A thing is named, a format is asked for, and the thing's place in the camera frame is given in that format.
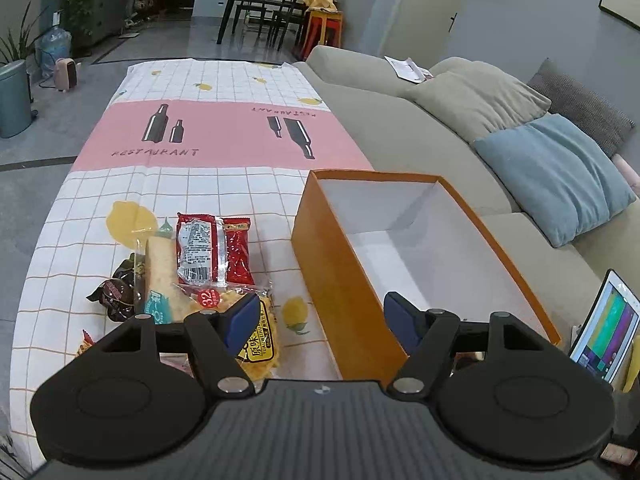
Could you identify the red snack packet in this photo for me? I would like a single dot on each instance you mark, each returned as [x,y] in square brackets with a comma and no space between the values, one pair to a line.
[220,252]

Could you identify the sliced bread packet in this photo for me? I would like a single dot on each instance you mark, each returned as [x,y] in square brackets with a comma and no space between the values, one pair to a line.
[161,270]

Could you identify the tall bushy green plant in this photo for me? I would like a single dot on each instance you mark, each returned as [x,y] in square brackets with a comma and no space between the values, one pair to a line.
[77,0]

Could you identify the printed checked tablecloth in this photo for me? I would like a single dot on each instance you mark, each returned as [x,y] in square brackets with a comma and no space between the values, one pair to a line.
[200,185]

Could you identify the long-leaved green plant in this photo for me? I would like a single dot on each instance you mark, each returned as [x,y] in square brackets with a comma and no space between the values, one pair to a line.
[17,42]

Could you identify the yellow waffle packet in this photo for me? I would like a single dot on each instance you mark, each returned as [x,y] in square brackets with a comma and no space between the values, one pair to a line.
[210,305]

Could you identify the white papers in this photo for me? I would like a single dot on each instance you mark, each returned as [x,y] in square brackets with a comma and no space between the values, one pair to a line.
[407,69]

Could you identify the blue cushion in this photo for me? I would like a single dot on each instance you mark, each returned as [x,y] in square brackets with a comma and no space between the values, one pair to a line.
[550,175]

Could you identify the white door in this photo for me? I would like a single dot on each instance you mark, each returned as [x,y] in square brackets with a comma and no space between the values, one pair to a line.
[425,10]

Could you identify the beige sofa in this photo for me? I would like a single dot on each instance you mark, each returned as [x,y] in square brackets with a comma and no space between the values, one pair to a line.
[390,125]

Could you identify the orange cardboard box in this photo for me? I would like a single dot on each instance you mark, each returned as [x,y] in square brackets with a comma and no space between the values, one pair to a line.
[345,280]

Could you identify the pink space heater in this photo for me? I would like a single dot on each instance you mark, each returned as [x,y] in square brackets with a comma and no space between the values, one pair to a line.
[67,74]

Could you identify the red plastic stool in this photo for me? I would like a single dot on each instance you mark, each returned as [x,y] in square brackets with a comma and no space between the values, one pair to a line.
[311,35]

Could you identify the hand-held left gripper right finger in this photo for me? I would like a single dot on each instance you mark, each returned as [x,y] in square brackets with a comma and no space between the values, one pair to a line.
[402,325]

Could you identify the orange plastic stool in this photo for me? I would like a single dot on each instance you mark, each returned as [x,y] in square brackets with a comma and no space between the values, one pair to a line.
[334,27]

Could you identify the dark brown snack packet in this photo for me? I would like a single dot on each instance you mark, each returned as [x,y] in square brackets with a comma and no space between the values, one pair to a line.
[117,292]

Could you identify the blue water jug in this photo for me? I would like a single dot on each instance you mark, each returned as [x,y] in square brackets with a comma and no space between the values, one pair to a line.
[55,52]

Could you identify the tablet with lit screen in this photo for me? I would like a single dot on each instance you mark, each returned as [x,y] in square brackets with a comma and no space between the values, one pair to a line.
[607,330]

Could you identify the grey cushion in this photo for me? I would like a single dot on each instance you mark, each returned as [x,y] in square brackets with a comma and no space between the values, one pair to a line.
[585,105]

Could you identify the pink cushion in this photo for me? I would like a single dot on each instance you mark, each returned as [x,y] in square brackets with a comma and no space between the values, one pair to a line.
[627,169]

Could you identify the dark grey cabinet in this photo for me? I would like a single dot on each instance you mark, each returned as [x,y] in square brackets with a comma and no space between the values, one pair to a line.
[112,5]

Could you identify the teal round bin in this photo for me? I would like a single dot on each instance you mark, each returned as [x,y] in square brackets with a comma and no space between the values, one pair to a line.
[14,100]

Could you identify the beige cushion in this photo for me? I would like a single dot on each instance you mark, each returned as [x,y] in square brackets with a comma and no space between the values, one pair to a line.
[475,100]

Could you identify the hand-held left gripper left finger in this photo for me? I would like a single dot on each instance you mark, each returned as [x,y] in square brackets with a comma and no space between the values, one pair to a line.
[244,321]

